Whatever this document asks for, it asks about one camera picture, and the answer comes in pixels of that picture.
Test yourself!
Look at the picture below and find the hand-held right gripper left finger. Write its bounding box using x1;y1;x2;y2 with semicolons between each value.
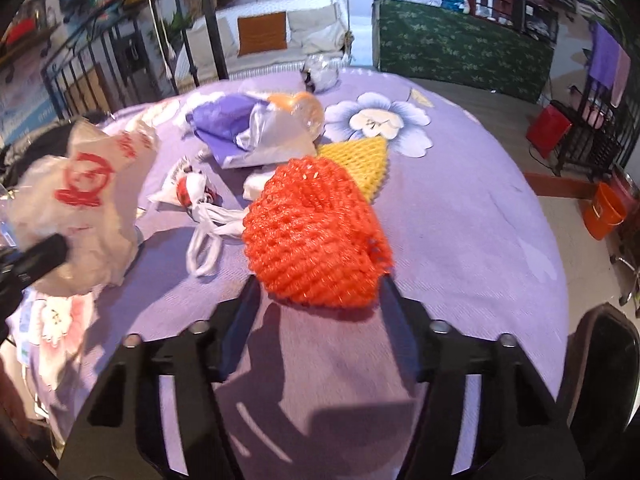
59;275;263;480

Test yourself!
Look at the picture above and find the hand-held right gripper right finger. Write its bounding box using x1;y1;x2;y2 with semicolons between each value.
380;275;586;480

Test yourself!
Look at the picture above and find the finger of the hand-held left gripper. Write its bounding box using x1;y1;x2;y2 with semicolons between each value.
0;234;69;311

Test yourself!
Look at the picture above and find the large white red-print plastic bag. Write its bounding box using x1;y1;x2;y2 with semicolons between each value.
7;119;161;296

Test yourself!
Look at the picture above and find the small white red-print plastic bag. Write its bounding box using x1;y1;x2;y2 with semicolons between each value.
147;156;251;278

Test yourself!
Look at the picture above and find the orange foam net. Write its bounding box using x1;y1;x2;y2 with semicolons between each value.
241;156;394;308

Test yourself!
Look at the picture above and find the yellow foam net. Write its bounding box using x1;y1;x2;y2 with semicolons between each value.
317;137;391;206

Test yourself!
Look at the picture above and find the purple white packet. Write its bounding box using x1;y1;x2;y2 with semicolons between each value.
186;95;266;168

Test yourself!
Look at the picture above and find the dark brown trash bin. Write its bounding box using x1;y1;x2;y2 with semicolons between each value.
556;302;640;461

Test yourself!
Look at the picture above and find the plastic drink bottle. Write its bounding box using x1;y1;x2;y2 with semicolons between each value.
267;91;325;141

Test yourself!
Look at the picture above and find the purple floral bedsheet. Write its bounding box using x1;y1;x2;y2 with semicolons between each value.
20;67;571;480

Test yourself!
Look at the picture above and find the dark cloth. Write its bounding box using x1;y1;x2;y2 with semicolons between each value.
0;115;101;186

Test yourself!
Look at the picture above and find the white tissue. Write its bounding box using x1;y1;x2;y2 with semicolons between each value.
242;170;276;202

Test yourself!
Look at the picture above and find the brown cardboard box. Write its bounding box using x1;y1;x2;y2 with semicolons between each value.
62;62;115;117

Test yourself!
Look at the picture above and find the clear plastic bag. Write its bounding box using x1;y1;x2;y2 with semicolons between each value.
235;102;321;168

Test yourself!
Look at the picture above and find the orange bucket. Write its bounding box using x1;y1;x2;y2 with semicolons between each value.
581;181;628;241

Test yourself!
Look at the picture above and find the red bag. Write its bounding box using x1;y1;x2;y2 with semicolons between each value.
525;101;573;159

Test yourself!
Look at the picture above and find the crumpled clear wrapper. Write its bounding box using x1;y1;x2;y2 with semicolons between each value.
299;54;342;93

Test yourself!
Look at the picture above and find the black metal rack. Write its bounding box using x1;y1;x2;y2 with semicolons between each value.
550;25;640;181

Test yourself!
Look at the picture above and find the pink bucket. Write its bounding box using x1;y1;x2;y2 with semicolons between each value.
612;167;640;223

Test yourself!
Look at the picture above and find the brown sofa cushion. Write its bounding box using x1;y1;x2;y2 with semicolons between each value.
237;11;289;57

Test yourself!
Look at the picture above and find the white sofa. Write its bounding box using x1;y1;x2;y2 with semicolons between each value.
175;0;351;93

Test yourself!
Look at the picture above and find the black framed screen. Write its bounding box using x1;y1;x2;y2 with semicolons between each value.
520;0;560;43

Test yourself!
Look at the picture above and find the purple towel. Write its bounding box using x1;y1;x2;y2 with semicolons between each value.
589;22;632;107

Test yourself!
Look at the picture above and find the black metal bed frame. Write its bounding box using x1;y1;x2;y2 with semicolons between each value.
42;0;231;126

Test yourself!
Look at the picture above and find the hanging rope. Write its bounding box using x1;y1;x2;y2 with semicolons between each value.
342;0;357;66

